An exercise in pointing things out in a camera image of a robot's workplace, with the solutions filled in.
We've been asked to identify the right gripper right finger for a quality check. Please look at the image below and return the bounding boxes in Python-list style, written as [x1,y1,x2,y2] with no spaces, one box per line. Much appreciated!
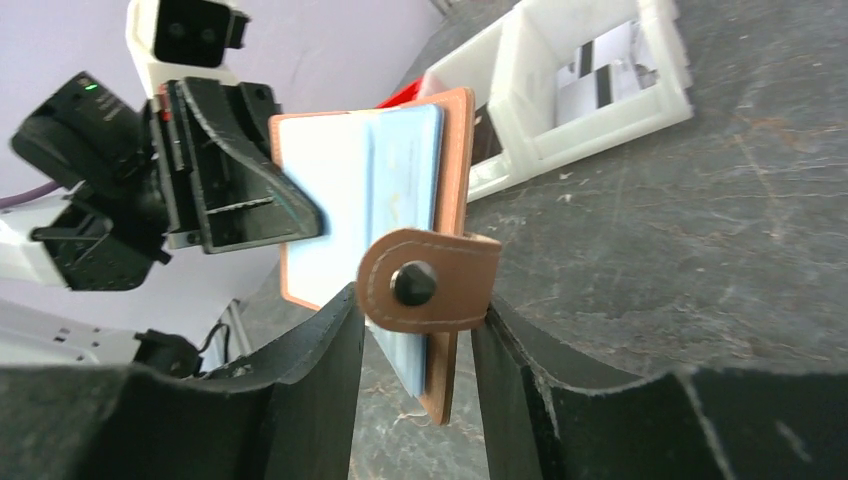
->
[472,298,847,479]

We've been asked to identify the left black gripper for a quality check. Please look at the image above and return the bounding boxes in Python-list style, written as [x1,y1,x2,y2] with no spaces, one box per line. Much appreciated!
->
[150,77,325,254]

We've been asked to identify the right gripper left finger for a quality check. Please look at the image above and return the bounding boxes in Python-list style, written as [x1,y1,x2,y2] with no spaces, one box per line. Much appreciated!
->
[1,287,365,479]

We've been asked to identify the tan leather card holder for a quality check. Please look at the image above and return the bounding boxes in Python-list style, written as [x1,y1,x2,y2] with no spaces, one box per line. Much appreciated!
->
[268,87,501,425]

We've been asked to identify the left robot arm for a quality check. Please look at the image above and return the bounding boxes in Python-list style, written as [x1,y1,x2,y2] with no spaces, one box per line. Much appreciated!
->
[1,72,327,292]

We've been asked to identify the red plastic bin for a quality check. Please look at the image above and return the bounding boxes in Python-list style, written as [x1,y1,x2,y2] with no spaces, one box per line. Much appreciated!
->
[377,77,423,109]

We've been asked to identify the white middle plastic bin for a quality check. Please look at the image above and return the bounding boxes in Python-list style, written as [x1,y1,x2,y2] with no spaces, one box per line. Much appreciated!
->
[418,20,530,202]

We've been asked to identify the white plastic bin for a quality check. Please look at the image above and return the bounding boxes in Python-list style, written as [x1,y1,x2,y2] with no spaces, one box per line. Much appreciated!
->
[418,20,530,202]
[488,1,693,182]

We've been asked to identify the white far plastic bin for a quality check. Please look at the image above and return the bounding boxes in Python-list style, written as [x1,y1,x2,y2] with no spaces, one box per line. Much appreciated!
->
[488,1,693,182]

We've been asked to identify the white papers in bin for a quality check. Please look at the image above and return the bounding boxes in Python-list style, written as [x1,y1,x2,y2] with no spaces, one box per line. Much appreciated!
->
[555,20,659,125]

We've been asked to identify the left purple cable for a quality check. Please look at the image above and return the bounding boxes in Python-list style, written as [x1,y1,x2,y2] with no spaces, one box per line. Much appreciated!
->
[0,180,64,212]

